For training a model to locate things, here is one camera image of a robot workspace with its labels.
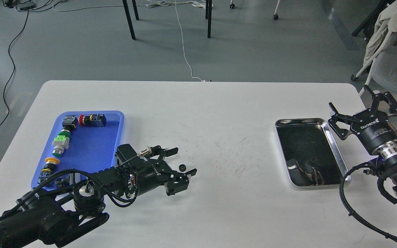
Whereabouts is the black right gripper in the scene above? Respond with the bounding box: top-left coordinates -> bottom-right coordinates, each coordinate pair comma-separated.
328,84 -> 397,155

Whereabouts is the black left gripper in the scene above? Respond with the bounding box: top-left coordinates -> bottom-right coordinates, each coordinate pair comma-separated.
130,145 -> 197,196

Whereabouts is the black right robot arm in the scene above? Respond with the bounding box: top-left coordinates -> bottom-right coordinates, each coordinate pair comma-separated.
328,85 -> 397,242

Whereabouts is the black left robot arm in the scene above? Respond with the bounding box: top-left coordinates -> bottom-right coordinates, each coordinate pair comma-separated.
0,144 -> 197,248

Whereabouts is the shiny metal tray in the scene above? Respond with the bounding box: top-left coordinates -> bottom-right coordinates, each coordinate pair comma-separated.
275,118 -> 351,190

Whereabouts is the blue plastic tray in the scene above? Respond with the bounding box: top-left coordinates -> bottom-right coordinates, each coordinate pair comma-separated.
31,111 -> 125,188

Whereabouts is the beige cloth on chair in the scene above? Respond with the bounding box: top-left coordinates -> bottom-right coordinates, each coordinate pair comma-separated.
355,3 -> 397,95

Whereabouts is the grey black contact block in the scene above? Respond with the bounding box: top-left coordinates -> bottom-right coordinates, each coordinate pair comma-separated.
62,115 -> 78,131

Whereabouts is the black table leg left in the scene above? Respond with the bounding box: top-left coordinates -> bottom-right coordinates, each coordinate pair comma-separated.
122,0 -> 139,40

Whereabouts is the black table leg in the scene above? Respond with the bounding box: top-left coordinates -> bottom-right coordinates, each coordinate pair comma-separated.
122,0 -> 139,40
205,0 -> 213,38

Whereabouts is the black table leg right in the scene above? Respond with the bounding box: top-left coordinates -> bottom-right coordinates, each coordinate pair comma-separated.
205,0 -> 213,38

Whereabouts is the red pushbutton switch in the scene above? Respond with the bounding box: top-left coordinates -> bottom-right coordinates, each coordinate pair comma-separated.
78,114 -> 106,127

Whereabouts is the green pushbutton switch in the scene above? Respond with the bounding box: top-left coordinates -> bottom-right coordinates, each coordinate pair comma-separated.
52,129 -> 71,157

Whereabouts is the white floor cable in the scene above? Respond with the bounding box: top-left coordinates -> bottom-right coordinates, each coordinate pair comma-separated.
146,0 -> 215,82

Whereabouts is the yellow pushbutton switch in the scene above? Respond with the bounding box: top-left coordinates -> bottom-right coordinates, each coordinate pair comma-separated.
38,157 -> 60,184

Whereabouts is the black floor cable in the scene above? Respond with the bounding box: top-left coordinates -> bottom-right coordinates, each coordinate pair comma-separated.
0,0 -> 64,186

